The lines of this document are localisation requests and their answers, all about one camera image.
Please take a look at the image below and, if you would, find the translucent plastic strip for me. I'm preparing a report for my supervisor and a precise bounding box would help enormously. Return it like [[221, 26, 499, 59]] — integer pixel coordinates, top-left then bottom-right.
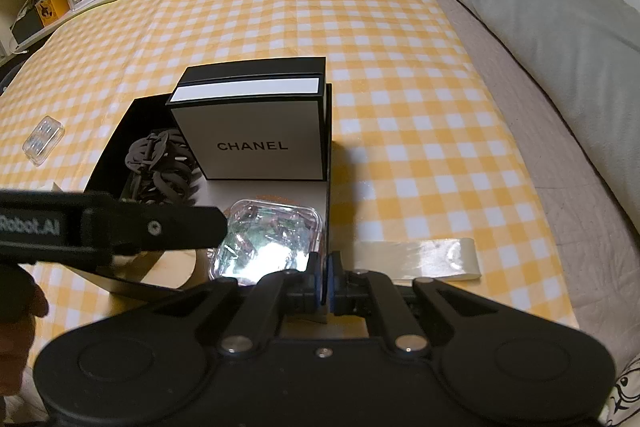
[[351, 237, 482, 284]]

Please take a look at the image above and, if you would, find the person's left hand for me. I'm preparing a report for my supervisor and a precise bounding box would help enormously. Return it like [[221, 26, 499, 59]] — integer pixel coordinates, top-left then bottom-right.
[[0, 264, 50, 401]]

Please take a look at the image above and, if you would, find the grey hair claw clip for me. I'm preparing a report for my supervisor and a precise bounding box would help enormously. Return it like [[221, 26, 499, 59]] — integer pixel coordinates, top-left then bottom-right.
[[122, 129, 202, 208]]

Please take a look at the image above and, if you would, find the yellow box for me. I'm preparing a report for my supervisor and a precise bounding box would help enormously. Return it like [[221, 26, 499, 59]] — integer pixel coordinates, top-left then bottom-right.
[[37, 0, 71, 28]]

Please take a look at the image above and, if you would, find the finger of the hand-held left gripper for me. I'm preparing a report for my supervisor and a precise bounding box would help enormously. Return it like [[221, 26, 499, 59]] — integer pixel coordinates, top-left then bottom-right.
[[79, 192, 229, 266]]

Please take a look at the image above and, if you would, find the grey pillow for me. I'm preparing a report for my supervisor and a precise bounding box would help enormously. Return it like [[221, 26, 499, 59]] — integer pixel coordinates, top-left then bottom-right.
[[430, 0, 640, 228]]

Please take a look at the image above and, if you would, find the yellow checkered cloth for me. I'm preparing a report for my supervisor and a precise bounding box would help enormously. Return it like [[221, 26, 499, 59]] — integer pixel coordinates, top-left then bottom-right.
[[0, 0, 581, 328]]

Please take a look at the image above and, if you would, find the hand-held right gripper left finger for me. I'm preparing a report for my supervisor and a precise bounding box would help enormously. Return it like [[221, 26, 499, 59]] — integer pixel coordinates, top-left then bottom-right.
[[145, 252, 323, 355]]

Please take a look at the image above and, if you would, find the beige bed sheet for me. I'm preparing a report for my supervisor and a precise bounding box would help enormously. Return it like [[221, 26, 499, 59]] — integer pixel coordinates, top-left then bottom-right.
[[400, 0, 640, 380]]

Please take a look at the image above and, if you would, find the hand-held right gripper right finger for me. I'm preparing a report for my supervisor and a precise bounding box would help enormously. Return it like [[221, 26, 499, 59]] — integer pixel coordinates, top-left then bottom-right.
[[325, 251, 497, 355]]

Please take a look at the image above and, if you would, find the small black box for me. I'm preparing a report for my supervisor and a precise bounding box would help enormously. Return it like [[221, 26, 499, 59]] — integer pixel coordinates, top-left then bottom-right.
[[11, 9, 45, 46]]

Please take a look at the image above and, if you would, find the small clear ribbed plastic case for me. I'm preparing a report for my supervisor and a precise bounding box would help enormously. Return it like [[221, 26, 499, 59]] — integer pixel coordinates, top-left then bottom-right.
[[22, 115, 67, 168]]

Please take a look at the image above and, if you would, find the clear case with iridescent pieces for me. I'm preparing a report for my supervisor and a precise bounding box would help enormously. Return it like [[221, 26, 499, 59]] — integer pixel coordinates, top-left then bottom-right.
[[207, 198, 329, 284]]

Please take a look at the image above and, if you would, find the white printed cloth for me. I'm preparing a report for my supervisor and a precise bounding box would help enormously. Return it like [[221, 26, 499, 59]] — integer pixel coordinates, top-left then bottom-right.
[[597, 366, 640, 427]]

